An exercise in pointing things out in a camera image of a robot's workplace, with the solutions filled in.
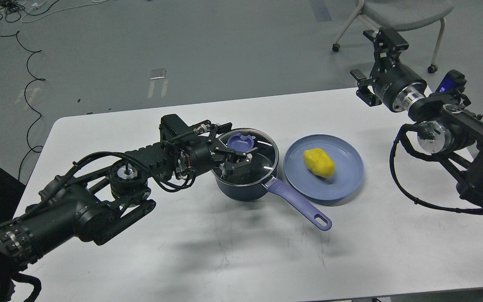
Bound dark blue saucepan purple handle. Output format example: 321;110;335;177
212;169;332;231

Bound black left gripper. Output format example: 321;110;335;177
184;122;259;182

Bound blue plate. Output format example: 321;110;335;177
283;134;364;203

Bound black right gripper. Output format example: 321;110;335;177
350;28;427;113

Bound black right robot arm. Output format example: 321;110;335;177
350;28;483;216

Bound black cable on floor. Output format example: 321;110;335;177
0;0;60;181

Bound glass pot lid purple knob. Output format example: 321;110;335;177
214;128;279;187

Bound grey office chair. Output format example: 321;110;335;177
332;0;454;74

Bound yellow potato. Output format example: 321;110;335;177
303;148;336;178

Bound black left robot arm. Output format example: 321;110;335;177
0;114;257;302

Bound white cable on floor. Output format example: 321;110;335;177
20;0;108;23

